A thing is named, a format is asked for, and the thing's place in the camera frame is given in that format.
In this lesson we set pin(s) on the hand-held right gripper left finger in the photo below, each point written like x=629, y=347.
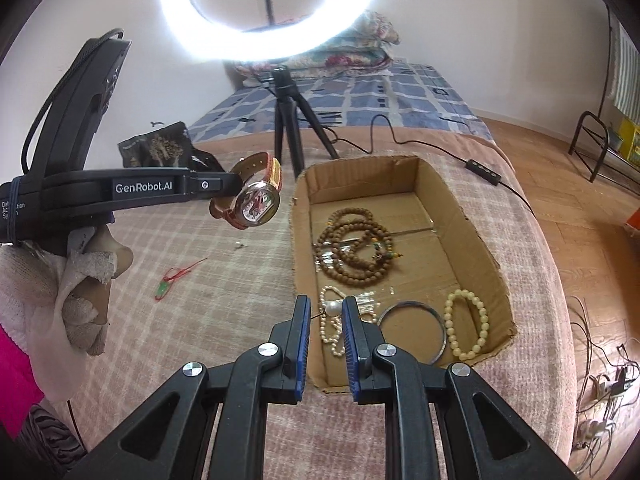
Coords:
x=300, y=350

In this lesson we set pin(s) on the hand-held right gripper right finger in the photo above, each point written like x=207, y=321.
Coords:
x=352, y=355

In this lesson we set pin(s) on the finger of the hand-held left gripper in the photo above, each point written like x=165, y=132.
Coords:
x=215, y=184

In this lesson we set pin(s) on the black bangle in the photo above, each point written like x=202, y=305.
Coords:
x=407, y=303

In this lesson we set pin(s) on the cardboard box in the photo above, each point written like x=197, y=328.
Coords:
x=450, y=220

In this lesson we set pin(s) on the person's left hand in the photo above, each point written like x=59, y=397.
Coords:
x=85, y=285

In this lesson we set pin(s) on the black snack bag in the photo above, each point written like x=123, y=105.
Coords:
x=160, y=147

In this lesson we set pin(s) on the black tripod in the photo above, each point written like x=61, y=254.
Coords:
x=282, y=110

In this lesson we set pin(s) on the pink fleece blanket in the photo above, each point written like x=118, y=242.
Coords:
x=540, y=285

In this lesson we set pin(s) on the blue patterned mattress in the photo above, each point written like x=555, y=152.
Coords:
x=410, y=95

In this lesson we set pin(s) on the folded floral quilt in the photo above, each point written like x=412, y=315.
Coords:
x=370, y=30

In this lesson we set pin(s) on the zebra striped cloth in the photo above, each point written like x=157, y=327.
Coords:
x=50, y=435

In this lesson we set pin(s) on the black metal clothes rack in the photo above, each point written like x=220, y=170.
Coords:
x=580, y=130

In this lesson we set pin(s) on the yellow box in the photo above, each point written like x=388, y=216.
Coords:
x=630, y=140

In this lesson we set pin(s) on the striped towel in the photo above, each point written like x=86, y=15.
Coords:
x=627, y=85

